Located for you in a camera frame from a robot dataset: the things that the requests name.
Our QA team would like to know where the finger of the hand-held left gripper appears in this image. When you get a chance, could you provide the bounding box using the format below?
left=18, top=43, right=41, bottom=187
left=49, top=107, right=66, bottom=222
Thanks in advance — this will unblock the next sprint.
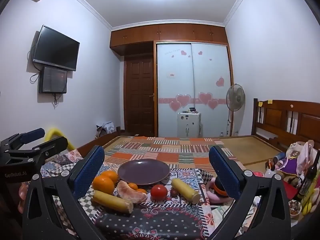
left=0, top=128, right=46, bottom=153
left=4, top=136, right=69, bottom=171

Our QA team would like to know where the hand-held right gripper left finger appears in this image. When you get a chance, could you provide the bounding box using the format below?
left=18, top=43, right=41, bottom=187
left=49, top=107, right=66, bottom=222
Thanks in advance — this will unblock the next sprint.
left=22, top=145, right=120, bottom=240

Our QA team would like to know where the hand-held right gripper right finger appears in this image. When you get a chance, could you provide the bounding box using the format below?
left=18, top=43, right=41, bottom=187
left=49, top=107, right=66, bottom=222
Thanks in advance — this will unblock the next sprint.
left=209, top=145, right=292, bottom=240

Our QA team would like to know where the large orange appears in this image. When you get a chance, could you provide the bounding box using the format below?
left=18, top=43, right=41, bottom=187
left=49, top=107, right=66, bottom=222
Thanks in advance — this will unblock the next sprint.
left=92, top=175, right=115, bottom=195
left=101, top=170, right=119, bottom=184

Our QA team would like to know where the peeled pomelo segment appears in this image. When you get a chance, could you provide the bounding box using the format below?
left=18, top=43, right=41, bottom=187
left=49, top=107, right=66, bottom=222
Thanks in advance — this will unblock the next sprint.
left=117, top=180, right=148, bottom=204

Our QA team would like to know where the purple plate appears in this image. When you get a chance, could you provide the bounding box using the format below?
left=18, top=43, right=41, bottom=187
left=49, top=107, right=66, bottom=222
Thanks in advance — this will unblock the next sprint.
left=117, top=159, right=171, bottom=185

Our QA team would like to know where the red tomato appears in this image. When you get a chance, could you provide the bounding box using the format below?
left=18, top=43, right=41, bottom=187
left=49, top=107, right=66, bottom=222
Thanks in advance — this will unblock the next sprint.
left=151, top=184, right=168, bottom=200

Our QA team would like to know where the pink plush toy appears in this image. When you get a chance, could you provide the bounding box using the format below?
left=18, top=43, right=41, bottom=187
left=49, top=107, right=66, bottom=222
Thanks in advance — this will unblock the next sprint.
left=206, top=176, right=235, bottom=205

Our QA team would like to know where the bamboo bed mat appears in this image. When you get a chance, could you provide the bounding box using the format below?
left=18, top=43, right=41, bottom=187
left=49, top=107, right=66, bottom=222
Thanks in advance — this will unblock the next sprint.
left=220, top=135, right=285, bottom=173

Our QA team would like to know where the pile of clothes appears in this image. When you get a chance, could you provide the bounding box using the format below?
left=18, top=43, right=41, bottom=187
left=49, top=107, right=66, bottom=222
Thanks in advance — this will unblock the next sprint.
left=96, top=121, right=115, bottom=138

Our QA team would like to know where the white appliance with black cap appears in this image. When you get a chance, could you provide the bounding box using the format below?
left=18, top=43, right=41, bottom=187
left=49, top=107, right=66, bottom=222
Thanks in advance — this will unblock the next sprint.
left=177, top=112, right=201, bottom=138

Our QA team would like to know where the striped patchwork blanket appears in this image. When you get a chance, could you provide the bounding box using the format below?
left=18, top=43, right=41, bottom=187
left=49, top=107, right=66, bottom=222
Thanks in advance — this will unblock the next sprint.
left=104, top=136, right=247, bottom=171

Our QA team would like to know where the purple doll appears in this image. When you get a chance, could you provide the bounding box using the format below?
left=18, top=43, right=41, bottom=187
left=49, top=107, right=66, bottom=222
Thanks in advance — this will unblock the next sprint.
left=272, top=142, right=308, bottom=175

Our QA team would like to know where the standing fan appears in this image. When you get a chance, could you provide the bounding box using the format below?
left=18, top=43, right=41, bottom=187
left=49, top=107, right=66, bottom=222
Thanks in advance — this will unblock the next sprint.
left=226, top=84, right=245, bottom=137

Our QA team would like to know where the snack cup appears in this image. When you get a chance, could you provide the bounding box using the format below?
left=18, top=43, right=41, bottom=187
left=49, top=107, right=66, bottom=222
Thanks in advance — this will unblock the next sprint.
left=289, top=200, right=302, bottom=216

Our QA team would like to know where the patterned patchwork tablecloth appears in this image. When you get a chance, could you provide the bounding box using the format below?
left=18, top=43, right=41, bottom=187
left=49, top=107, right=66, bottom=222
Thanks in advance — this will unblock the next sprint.
left=40, top=149, right=218, bottom=240

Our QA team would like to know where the dark glass bottle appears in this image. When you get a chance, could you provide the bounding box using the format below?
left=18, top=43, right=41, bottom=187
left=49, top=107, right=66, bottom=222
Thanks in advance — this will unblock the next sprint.
left=294, top=150, right=320, bottom=202

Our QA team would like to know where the white pink plastic bag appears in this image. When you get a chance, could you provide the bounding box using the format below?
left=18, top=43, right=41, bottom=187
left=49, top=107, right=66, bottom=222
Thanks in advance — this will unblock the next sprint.
left=297, top=141, right=318, bottom=175

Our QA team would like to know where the brown wooden door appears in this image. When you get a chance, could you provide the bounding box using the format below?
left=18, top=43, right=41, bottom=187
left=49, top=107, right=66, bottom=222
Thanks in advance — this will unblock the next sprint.
left=124, top=55, right=154, bottom=135

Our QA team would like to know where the yellow package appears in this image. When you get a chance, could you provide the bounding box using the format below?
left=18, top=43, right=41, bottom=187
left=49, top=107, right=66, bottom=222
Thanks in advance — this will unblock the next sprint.
left=301, top=170, right=320, bottom=215

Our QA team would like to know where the wooden wardrobe with heart stickers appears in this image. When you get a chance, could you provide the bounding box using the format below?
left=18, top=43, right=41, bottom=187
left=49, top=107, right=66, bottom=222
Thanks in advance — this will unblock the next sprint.
left=110, top=24, right=234, bottom=138

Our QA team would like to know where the small black wall monitor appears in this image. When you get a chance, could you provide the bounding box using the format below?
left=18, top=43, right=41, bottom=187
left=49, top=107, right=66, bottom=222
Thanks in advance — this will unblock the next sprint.
left=39, top=66, right=68, bottom=94

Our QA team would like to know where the black wall television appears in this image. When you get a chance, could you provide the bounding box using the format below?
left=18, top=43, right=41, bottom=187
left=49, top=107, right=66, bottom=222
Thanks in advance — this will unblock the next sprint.
left=32, top=25, right=80, bottom=72

